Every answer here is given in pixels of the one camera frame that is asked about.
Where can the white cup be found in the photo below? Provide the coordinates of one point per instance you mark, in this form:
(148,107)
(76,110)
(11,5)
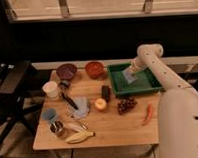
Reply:
(51,89)

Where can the peach fruit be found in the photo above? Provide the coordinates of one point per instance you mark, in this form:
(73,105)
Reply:
(100,104)

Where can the light blue sponge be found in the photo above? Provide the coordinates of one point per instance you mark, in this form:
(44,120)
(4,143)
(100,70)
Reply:
(129,76)

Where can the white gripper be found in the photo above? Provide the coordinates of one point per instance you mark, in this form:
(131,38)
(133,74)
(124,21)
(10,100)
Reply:
(134,67)

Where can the bunch of dark grapes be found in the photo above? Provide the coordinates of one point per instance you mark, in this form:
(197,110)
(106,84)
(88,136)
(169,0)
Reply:
(126,105)

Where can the black handled utensil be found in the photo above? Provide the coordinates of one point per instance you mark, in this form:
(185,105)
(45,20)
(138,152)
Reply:
(66,97)

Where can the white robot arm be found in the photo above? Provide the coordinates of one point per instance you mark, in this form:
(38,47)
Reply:
(178,107)

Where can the orange red bowl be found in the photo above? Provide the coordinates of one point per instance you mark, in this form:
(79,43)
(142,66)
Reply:
(94,69)

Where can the dark brown block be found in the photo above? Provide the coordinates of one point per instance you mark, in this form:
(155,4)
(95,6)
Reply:
(105,93)

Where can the purple bowl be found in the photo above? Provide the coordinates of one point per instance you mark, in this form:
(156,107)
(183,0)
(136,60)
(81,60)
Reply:
(66,71)

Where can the light blue small cup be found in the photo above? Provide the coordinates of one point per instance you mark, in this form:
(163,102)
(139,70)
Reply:
(49,115)

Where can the black chair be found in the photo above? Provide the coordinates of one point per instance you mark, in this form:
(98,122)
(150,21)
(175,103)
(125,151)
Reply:
(13,89)

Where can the yellow banana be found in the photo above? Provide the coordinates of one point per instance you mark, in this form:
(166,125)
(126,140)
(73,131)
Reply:
(79,137)

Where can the green plastic tray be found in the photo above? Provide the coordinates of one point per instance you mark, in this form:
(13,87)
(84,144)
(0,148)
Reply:
(145,83)

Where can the metal can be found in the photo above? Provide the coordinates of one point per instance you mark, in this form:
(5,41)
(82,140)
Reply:
(57,128)

